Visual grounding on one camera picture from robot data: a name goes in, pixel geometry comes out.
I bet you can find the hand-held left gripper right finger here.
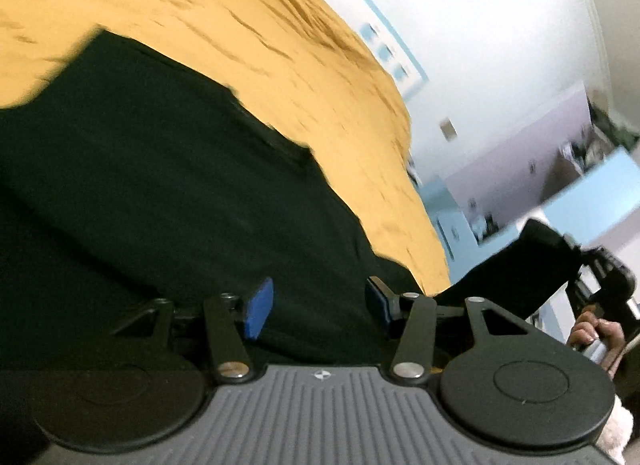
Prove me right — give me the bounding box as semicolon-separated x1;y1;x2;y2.
365;276;548;386

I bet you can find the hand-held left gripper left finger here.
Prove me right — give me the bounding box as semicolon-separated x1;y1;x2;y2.
111;276;275;386

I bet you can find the black small garment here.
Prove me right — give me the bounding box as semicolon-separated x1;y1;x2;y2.
0;30;583;371

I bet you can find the person's right hand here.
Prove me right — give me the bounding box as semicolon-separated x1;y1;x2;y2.
566;309;632;373

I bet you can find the lavender and blue shelf unit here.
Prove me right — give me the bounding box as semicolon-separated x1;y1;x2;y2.
425;80;640;261

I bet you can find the white poster with blue pictures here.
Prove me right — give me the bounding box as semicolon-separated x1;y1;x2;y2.
295;0;432;98

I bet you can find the mustard yellow bedspread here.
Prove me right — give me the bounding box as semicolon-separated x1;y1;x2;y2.
0;0;451;296

